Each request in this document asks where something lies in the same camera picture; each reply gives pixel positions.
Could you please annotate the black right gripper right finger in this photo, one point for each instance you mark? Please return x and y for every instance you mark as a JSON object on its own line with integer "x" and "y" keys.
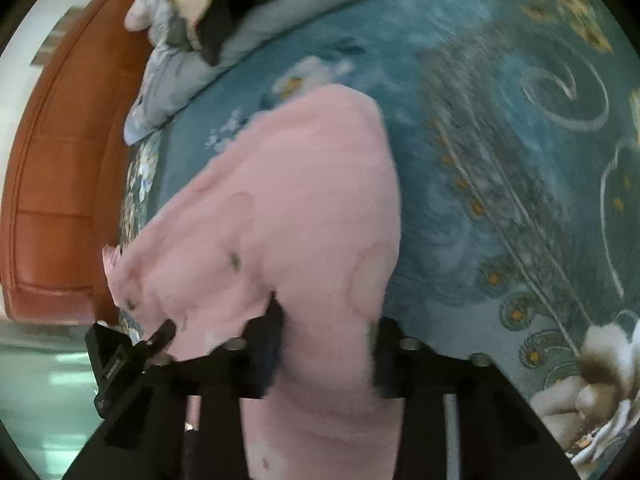
{"x": 461, "y": 418}

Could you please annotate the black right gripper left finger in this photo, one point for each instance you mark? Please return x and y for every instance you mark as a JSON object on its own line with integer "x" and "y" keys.
{"x": 193, "y": 427}

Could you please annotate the pink fleece garment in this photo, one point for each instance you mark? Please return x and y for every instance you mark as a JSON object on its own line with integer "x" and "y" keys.
{"x": 303, "y": 206}

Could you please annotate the orange wooden headboard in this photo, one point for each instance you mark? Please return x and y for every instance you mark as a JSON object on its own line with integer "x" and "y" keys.
{"x": 67, "y": 170}

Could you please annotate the grey daisy quilt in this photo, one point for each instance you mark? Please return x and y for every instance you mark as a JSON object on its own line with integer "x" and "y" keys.
{"x": 194, "y": 41}

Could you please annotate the teal floral blanket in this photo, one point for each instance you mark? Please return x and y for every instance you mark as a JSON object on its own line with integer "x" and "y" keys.
{"x": 515, "y": 129}

